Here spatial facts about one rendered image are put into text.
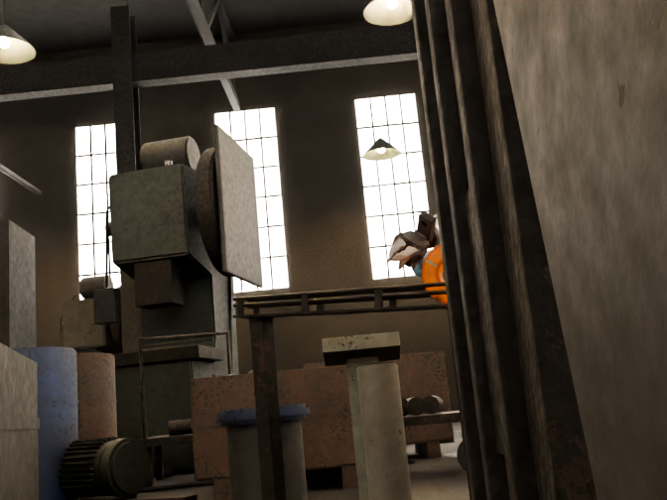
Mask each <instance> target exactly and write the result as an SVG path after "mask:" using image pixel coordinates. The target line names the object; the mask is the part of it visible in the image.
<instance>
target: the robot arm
mask: <svg viewBox="0 0 667 500"><path fill-rule="evenodd" d="M439 244H441V242H440V234H439V225H438V217H437V214H436V215H434V216H433V215H431V214H430V213H428V212H427V211H425V210H423V211H422V212H421V213H420V214H419V216H418V223H417V229H416V231H415V232H414V231H412V230H407V231H405V232H404V233H403V232H401V233H399V234H396V235H395V236H394V239H393V241H392V244H391V247H390V250H389V253H388V261H387V262H388V263H389V262H390V261H394V262H399V265H398V270H401V269H402V268H403V266H404V265H405V266H407V267H408V268H410V267H411V268H412V271H413V273H414V274H415V275H416V276H418V277H420V278H422V268H423V264H424V261H425V259H426V257H427V255H428V254H429V253H430V252H431V251H432V250H433V249H434V248H433V247H436V246H437V245H439ZM431 248H433V249H431ZM428 249H431V250H429V251H428Z"/></svg>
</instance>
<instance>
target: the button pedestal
mask: <svg viewBox="0 0 667 500"><path fill-rule="evenodd" d="M322 349H323V357H324V361H325V366H337V365H346V367H347V378H348V389H349V399H350V409H351V419H352V430H353V441H354V451H355V462H356V473H357V483H358V494H359V500H369V494H368V483H367V473H366V463H365V452H364V442H363V432H362V421H361V411H360V401H359V391H358V381H357V370H356V368H358V365H361V364H368V363H377V362H379V361H389V360H399V359H400V337H399V332H398V331H394V332H383V333H373V334H363V335H353V336H342V337H332V338H323V339H322Z"/></svg>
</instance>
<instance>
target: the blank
mask: <svg viewBox="0 0 667 500"><path fill-rule="evenodd" d="M443 270H444V266H443V258H442V250H441V244H440V245H438V246H436V247H435V248H434V249H433V250H432V251H431V252H430V253H429V254H428V255H427V257H426V259H425V261H424V264H423V268H422V280H423V283H435V282H444V279H443ZM425 289H426V291H435V290H445V289H446V287H433V288H425ZM431 297H432V298H433V299H434V300H436V301H438V302H440V303H443V304H447V303H448V299H447V295H433V296H431Z"/></svg>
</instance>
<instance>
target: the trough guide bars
mask: <svg viewBox="0 0 667 500"><path fill-rule="evenodd" d="M445 286H446V283H445V282H435V283H421V284H408V285H394V286H381V287H367V288H354V289H340V290H327V291H313V292H300V293H287V294H274V295H260V296H247V297H234V298H233V300H234V301H237V304H233V307H234V308H237V317H243V315H244V308H245V307H247V308H248V309H253V314H258V313H260V308H275V307H291V306H302V314H308V311H309V305H317V311H324V310H325V304H340V303H356V302H373V301H374V307H375V310H376V311H382V308H383V301H389V307H397V300H405V299H422V298H431V296H433V295H446V294H447V291H446V290H435V291H426V289H425V288H433V287H445ZM411 291H421V292H411ZM397 292H407V293H397ZM382 293H389V294H382ZM367 294H374V295H367ZM353 295H362V296H353ZM338 296H347V297H338ZM324 297H332V298H324ZM309 298H316V299H309ZM294 299H300V300H294ZM279 300H288V301H279ZM244 301H247V302H248V303H245V302H244ZM264 301H273V302H264ZM249 302H253V303H249Z"/></svg>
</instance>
